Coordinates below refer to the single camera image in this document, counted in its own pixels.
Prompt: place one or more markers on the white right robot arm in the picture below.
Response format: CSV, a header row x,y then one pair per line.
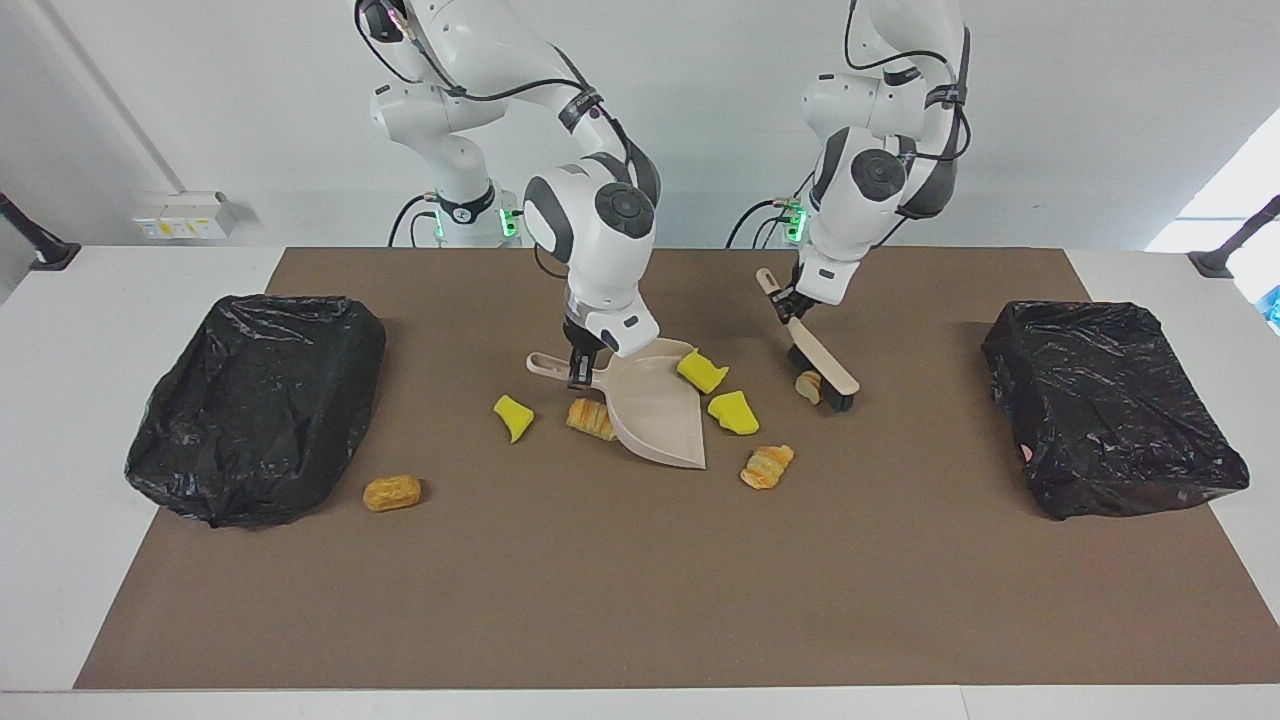
x,y
600,250

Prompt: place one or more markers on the yellow sponge piece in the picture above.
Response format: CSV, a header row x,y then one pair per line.
x,y
703,370
733,411
513,417

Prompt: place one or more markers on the light blue plastic item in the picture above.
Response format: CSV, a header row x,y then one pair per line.
x,y
1273,308

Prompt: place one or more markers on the brown bread nugget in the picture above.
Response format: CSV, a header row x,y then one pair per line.
x,y
392,492

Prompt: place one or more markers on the beige brush with black bristles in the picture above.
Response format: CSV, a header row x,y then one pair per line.
x,y
825,355

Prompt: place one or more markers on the beige plastic dustpan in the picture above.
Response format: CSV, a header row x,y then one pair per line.
x,y
655,410

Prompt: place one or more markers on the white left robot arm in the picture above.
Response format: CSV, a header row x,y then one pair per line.
x,y
860,200

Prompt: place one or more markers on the striped croissant piece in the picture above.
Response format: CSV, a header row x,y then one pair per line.
x,y
768,466
590,420
807,387

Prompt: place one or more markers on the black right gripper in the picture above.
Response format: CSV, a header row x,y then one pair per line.
x,y
585,348

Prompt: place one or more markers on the brown table mat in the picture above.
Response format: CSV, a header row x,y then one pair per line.
x,y
640,620

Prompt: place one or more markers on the black bag lined bin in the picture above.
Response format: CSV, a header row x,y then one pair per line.
x,y
250,400
1110,400

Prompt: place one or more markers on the black stand foot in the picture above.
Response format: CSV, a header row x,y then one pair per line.
x,y
50,252
1215,262

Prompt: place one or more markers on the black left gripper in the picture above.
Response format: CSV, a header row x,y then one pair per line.
x,y
800,300

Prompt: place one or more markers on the white wall socket box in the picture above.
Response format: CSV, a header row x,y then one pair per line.
x,y
185,215

